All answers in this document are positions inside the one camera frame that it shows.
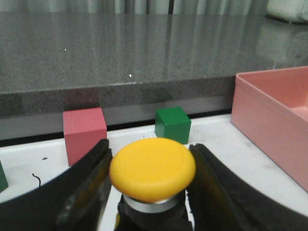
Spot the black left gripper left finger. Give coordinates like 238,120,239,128
0,139,112,231

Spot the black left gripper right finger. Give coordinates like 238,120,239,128
187,144,308,231

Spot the yellow push button switch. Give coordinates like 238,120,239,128
109,138,196,231

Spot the green cube block at left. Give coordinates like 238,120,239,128
0,162,9,192

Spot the green cube block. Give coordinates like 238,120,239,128
0,162,9,192
155,107,192,144

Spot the pink cube block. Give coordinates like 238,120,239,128
63,107,107,166

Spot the pink plastic bin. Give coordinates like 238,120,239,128
231,66,308,190

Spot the grey stone counter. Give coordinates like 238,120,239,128
0,12,308,140

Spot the white appliance in background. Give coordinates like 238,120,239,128
266,0,308,23

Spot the grey curtain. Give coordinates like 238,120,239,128
0,0,268,15

